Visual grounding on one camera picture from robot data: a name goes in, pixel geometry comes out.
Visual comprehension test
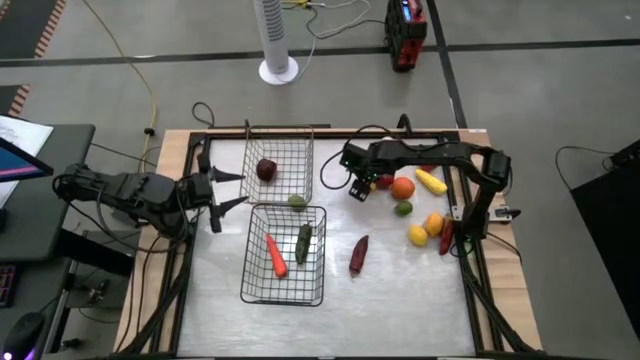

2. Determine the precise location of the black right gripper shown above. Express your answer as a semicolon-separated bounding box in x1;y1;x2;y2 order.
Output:
340;142;381;203

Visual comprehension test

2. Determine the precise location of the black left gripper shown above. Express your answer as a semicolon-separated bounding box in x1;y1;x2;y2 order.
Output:
178;151;250;234

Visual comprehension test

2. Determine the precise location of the orange fruit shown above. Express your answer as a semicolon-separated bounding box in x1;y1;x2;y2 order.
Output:
390;176;417;202

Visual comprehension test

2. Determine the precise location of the dark red plum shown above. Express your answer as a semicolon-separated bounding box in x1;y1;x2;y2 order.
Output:
256;158;278;183

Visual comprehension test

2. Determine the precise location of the dark red long pepper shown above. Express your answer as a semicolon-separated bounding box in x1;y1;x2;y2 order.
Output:
348;234;370;276

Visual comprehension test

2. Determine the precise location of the yellow corn cob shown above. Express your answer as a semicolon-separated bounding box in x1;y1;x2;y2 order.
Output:
415;168;449;197

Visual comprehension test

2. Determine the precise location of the green cucumber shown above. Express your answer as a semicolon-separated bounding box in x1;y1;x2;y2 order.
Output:
294;222;314;265

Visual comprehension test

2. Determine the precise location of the orange carrot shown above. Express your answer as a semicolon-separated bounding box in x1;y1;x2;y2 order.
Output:
265;233;290;280

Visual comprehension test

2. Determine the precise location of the large yellow lemon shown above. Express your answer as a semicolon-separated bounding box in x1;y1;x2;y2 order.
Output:
408;224;430;248

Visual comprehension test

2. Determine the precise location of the yellow-orange round fruit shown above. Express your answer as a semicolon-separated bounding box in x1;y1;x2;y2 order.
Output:
424;211;445;238

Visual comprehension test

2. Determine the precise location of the red chili pepper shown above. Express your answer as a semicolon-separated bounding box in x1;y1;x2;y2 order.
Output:
438;217;455;256

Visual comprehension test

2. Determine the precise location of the white tower fan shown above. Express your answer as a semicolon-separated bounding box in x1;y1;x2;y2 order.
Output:
252;0;300;86

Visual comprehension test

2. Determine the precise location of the black desk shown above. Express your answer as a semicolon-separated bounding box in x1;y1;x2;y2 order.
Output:
0;123;96;264

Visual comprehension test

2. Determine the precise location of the computer monitor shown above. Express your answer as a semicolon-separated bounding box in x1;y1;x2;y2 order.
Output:
0;137;55;184

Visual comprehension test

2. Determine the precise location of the white paper sheet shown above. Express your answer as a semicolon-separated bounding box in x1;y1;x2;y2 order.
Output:
0;115;54;209

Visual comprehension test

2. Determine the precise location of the small black striped-edge floor mat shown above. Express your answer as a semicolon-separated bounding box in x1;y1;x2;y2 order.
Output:
0;84;31;119

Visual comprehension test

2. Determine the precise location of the black keyboard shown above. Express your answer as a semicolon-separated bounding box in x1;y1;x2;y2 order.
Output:
0;264;19;309

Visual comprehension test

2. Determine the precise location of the black computer mouse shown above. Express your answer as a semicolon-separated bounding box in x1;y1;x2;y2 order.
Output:
1;312;46;360

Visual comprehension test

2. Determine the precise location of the large black box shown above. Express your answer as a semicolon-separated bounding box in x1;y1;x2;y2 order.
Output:
569;139;640;341

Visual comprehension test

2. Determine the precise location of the large black striped-edge floor mat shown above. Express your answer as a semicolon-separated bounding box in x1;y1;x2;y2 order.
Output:
0;0;67;60

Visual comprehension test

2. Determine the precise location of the large black wire basket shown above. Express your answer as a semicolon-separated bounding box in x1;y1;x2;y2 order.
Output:
239;203;327;307

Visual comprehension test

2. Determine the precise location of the black looped cable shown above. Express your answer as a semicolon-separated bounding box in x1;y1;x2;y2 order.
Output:
191;101;216;129

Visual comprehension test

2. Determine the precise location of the small black wire basket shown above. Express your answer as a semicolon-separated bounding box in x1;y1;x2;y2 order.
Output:
239;124;315;206

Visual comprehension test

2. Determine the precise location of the black metal table frame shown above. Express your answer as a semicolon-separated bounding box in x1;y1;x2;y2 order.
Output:
119;128;544;360

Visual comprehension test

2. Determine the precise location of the yellow floor cable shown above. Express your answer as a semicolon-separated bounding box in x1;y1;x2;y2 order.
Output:
82;0;159;195

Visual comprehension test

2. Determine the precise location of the white floor cable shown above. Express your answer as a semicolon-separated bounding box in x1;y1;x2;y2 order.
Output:
279;0;387;84

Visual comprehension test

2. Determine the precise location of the thin black cable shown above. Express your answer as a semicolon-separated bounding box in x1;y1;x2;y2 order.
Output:
554;145;617;192

